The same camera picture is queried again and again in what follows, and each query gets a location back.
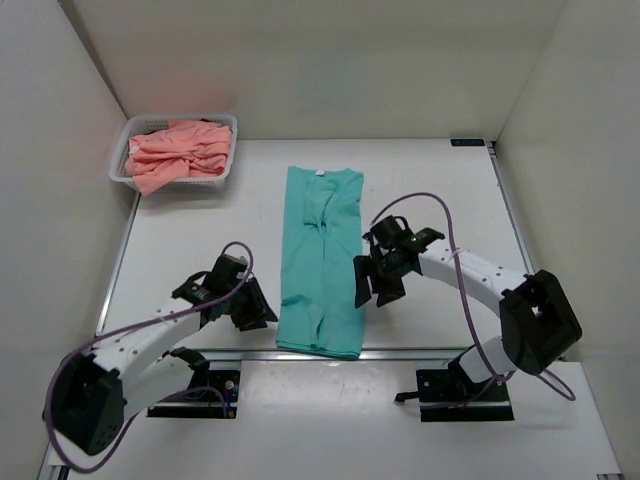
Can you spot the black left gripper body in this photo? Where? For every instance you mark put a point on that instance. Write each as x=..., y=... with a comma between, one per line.
x=238, y=302

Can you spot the white plastic basket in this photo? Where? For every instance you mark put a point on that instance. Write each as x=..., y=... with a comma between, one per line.
x=144, y=124

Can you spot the teal t shirt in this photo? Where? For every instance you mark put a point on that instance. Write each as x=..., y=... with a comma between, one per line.
x=321, y=237

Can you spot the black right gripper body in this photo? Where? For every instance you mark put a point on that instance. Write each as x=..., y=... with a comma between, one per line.
x=384, y=267

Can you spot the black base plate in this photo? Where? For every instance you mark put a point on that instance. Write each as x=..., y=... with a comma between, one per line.
x=211, y=394
x=444, y=398

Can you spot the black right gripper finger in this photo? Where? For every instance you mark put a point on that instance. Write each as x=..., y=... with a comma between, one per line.
x=363, y=269
x=389, y=291

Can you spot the blue label sticker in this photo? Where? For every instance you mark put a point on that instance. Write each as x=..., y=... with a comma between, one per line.
x=467, y=142

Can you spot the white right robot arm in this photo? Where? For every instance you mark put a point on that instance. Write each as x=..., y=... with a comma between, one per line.
x=518, y=322

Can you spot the salmon pink t shirt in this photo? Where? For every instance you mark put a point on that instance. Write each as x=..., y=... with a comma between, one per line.
x=185, y=149

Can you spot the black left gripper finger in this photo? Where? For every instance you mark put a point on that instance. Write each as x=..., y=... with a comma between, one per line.
x=246, y=324
x=263, y=313

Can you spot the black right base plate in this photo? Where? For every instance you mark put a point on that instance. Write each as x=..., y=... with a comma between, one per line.
x=444, y=398

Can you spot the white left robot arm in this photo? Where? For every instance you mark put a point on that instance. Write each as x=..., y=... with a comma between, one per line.
x=102, y=385

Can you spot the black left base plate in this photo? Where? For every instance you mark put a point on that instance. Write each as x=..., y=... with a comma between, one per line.
x=211, y=394

